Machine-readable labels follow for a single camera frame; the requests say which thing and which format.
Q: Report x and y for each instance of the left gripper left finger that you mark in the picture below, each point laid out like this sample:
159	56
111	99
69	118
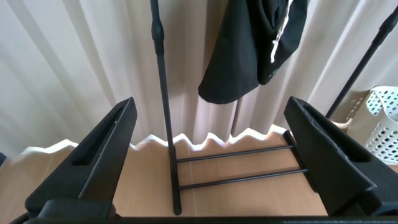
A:
62	193

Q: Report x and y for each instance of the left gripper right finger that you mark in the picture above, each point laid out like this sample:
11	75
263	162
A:
339	183

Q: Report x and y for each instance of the black shorts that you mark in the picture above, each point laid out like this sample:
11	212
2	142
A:
239	62

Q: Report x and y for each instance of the white laundry basket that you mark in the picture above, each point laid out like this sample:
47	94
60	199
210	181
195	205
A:
382	124

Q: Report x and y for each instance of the black clothes rack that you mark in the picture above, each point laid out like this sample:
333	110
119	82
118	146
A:
164	93

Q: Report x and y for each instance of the beige curtain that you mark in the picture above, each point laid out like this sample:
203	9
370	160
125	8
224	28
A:
77	62

